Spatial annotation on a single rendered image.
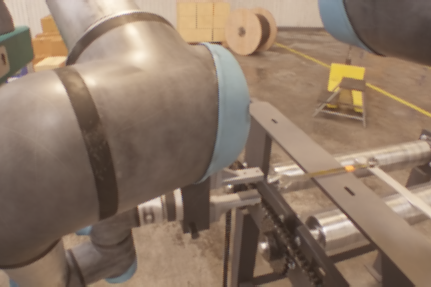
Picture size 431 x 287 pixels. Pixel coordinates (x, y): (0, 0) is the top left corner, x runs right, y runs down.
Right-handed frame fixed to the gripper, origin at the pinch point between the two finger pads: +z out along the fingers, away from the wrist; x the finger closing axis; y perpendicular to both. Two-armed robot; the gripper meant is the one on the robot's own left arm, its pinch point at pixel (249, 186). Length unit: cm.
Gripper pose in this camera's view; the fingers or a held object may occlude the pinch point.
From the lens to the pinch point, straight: 59.0
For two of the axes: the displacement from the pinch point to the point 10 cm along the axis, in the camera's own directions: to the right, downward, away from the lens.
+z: 9.6, -1.2, 2.6
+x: 0.2, -8.8, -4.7
